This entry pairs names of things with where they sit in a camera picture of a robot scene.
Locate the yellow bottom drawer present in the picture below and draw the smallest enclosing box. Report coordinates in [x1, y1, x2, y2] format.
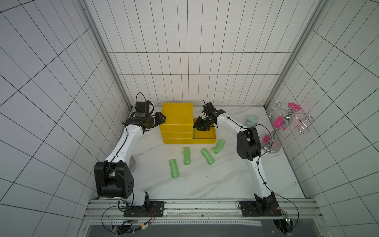
[192, 127, 217, 144]

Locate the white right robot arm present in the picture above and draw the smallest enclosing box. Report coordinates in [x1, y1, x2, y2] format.
[193, 102, 277, 215]

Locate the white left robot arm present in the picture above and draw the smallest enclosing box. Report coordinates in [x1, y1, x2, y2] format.
[94, 112, 166, 206]

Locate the yellow plastic drawer cabinet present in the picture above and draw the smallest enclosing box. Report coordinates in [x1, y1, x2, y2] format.
[159, 103, 194, 144]

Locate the green glass jar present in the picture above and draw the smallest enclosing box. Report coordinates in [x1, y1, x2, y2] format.
[245, 115, 259, 127]

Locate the chrome cup holder stand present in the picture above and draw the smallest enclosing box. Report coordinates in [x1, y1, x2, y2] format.
[260, 101, 314, 154]

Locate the pink cup on stand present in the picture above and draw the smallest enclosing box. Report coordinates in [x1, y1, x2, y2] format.
[273, 116, 289, 131]

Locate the pink cup upper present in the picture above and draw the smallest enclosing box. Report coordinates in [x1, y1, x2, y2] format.
[288, 103, 302, 111]

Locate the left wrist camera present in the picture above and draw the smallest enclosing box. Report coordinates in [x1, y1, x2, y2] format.
[134, 100, 154, 118]

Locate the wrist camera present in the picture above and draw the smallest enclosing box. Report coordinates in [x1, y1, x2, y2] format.
[202, 102, 217, 116]
[134, 100, 154, 118]

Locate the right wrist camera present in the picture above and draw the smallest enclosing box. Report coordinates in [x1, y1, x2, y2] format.
[202, 102, 217, 116]

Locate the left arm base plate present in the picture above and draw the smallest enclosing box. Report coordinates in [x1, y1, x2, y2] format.
[123, 201, 165, 217]

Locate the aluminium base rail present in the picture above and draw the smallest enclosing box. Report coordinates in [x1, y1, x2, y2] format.
[84, 198, 322, 220]

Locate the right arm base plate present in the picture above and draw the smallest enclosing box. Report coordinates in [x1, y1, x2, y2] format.
[238, 201, 282, 217]

